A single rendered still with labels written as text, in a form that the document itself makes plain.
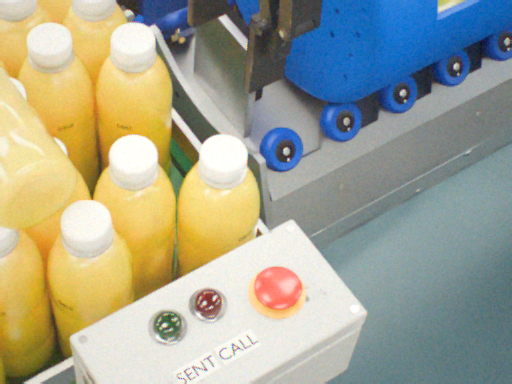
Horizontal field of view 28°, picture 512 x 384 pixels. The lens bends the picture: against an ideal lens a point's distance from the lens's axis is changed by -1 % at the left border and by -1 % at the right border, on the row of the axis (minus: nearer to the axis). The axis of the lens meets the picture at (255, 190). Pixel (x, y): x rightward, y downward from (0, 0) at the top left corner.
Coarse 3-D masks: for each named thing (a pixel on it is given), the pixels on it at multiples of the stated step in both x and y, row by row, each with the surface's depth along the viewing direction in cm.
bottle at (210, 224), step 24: (192, 168) 87; (192, 192) 86; (216, 192) 85; (240, 192) 86; (192, 216) 87; (216, 216) 86; (240, 216) 87; (192, 240) 89; (216, 240) 88; (240, 240) 89; (192, 264) 93
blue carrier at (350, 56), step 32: (256, 0) 107; (352, 0) 92; (384, 0) 89; (416, 0) 90; (480, 0) 96; (320, 32) 99; (352, 32) 94; (384, 32) 90; (416, 32) 93; (448, 32) 96; (480, 32) 101; (288, 64) 107; (320, 64) 102; (352, 64) 97; (384, 64) 93; (416, 64) 98; (320, 96) 105; (352, 96) 99
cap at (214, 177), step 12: (204, 144) 84; (216, 144) 84; (228, 144) 84; (240, 144) 84; (204, 156) 83; (216, 156) 84; (228, 156) 84; (240, 156) 84; (204, 168) 84; (216, 168) 83; (228, 168) 83; (240, 168) 83; (216, 180) 84; (228, 180) 84
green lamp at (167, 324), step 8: (160, 312) 75; (168, 312) 75; (160, 320) 74; (168, 320) 74; (176, 320) 74; (160, 328) 74; (168, 328) 74; (176, 328) 74; (160, 336) 74; (168, 336) 74; (176, 336) 74
